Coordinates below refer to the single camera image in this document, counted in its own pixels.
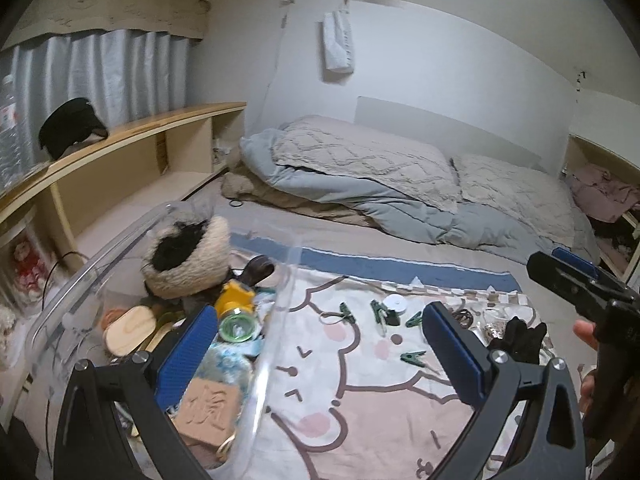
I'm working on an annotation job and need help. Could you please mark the thin black cable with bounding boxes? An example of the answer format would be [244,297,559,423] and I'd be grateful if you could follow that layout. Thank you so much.
[42,252,86,311]

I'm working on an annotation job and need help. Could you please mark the printed cartoon blanket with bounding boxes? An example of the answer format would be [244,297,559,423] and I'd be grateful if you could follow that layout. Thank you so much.
[220,232,596,480]

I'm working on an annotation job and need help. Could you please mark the grey curtain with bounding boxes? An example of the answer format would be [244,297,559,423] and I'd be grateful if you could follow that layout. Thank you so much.
[0,27,191,171]

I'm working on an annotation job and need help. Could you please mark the wooden bedside shelf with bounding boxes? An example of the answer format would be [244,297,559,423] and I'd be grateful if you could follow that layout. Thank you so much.
[0,101,247,281]

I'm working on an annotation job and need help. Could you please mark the red white doll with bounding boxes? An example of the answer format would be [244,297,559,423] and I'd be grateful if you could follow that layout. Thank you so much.
[10,240,46,306]

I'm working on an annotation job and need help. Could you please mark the black knit gloves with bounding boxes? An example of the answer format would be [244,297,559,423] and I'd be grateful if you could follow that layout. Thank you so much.
[487,317,548,366]

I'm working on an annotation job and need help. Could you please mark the white hanging bag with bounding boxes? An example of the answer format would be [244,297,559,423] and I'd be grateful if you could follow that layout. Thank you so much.
[321,10,355,72]

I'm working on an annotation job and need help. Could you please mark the grey duvet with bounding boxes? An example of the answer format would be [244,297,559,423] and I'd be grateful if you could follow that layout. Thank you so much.
[240,127,601,263]

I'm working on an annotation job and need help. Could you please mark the dark hair clip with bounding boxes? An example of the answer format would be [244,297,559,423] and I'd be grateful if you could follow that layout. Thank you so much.
[239,255,277,291]

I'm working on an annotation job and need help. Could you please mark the green clip with wire ring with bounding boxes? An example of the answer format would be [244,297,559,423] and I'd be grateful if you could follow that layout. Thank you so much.
[319,301,358,326]

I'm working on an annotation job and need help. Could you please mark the beige doodled valance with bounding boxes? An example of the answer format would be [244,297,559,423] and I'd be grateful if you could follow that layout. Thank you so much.
[0,0,208,51]

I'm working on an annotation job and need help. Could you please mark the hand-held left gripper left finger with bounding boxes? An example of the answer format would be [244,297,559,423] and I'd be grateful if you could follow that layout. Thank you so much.
[52,305,221,480]

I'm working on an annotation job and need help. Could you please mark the bag of brown cords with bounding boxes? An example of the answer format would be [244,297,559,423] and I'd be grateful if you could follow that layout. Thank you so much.
[452,307,501,346]

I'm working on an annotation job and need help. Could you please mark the clear water bottle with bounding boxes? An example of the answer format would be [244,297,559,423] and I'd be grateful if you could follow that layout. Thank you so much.
[0,75,23,191]

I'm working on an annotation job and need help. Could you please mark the beige fleece blanket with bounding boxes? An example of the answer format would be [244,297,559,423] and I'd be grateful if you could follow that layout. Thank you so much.
[221,167,371,226]

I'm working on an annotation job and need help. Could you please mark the beige fur hat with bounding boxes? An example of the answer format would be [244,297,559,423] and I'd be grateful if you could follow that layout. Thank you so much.
[141,216,232,298]

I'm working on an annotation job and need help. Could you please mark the person's right hand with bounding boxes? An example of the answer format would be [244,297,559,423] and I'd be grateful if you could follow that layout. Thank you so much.
[573,320,599,413]

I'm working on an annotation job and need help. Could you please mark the oval wooden block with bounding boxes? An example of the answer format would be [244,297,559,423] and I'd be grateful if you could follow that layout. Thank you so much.
[105,305,160,358]

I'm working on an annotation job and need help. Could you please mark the white headboard panel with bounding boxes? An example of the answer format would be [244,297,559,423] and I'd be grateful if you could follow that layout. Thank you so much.
[356,96,546,173]

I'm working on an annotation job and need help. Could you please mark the grey blue striped bedsheet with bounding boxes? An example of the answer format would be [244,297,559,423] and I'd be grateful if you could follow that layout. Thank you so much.
[75,180,606,311]

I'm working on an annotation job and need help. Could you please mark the light blue patterned pouch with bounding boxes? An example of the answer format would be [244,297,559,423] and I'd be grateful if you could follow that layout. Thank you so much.
[195,342,261,391]

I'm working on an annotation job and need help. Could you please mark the clear plastic storage box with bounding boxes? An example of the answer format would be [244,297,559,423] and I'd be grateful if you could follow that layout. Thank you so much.
[22,200,306,480]

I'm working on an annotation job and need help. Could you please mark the beige quilted pillow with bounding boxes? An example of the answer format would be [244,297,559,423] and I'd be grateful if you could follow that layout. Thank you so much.
[272,115,461,213]
[452,154,576,231]

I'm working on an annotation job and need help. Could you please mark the yellow lid green jar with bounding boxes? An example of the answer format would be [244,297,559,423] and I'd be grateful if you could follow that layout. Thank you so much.
[215,280,263,343]

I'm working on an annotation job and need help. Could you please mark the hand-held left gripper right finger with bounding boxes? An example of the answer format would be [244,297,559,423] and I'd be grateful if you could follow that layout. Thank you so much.
[421,301,586,480]

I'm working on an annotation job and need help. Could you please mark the carved wooden block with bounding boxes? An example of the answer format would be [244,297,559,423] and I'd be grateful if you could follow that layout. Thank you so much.
[172,377,246,448]

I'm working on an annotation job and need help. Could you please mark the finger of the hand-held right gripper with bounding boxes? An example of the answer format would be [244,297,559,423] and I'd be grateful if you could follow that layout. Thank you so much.
[526,251,626,322]
[551,247,632,293]

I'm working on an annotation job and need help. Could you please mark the wooden side shelf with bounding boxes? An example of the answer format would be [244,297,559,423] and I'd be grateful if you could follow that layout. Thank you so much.
[562,132,640,281]

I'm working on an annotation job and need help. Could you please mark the black cap on shelf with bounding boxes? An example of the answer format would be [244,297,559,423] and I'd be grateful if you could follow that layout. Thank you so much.
[39,98,109,160]

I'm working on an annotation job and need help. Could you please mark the pink clothes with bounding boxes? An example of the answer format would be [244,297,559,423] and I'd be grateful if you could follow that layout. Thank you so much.
[570,162,638,223]

